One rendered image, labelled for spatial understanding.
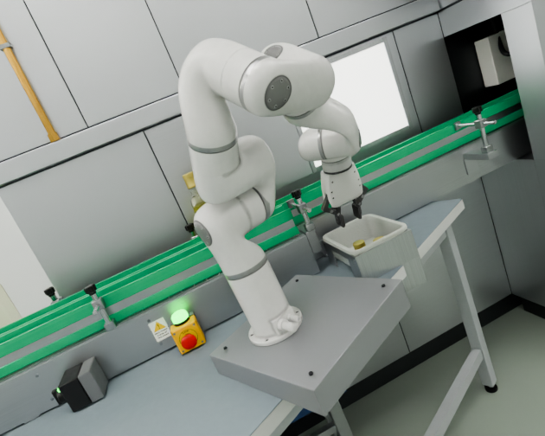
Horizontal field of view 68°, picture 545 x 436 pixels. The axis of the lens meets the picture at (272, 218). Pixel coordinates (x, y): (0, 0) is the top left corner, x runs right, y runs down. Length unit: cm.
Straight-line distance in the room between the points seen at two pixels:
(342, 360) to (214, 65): 53
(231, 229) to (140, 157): 67
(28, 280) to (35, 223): 326
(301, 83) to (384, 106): 96
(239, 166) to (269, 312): 31
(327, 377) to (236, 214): 33
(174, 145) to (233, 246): 64
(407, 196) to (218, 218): 80
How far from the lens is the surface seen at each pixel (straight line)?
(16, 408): 130
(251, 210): 79
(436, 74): 174
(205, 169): 69
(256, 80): 58
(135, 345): 119
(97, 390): 116
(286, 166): 141
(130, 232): 140
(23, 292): 474
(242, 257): 79
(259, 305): 83
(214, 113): 66
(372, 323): 82
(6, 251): 466
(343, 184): 105
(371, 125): 154
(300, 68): 63
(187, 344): 108
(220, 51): 65
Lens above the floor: 124
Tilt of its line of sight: 14 degrees down
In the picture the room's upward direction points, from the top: 23 degrees counter-clockwise
